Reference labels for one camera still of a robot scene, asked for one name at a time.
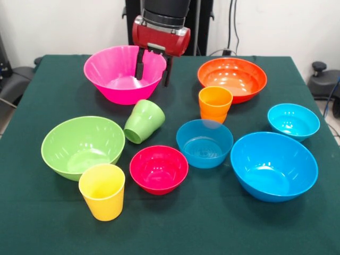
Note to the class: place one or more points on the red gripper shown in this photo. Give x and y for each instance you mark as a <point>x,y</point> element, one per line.
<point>159,40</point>

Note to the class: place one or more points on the green cup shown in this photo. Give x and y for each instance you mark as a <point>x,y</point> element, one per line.
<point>144,122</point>

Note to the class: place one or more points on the ribbed blue bowl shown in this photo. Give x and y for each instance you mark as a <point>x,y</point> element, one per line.
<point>204,150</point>

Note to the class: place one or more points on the green bowl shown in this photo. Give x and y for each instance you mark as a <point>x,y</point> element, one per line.
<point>79,143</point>

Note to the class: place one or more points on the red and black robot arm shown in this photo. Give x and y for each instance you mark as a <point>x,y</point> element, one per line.
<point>166,9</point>

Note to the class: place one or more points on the large pink bowl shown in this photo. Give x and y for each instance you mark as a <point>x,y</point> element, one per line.
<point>114,79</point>

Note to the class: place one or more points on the orange cup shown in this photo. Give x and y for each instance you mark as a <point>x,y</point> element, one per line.
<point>215,106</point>

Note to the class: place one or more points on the orange-red bowl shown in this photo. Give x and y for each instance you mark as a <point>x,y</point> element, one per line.
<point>239,79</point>

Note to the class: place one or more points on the small red bowl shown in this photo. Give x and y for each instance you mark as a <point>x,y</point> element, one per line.
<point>159,170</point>

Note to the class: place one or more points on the yellow cup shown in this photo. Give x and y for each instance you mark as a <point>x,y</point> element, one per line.
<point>102,202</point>

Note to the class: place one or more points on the small turquoise bowl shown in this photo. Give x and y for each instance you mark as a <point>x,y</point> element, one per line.
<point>293,122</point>

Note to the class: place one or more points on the dark equipment box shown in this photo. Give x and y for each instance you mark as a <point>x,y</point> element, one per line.
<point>4,61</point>

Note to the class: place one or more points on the dark green table cloth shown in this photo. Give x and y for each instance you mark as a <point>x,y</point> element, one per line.
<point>170,225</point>

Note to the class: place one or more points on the large blue bowl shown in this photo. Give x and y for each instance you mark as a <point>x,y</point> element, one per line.
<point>273,170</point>

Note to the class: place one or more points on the black pedestal foot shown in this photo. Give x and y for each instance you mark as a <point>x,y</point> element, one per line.
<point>18,79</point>
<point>324,82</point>

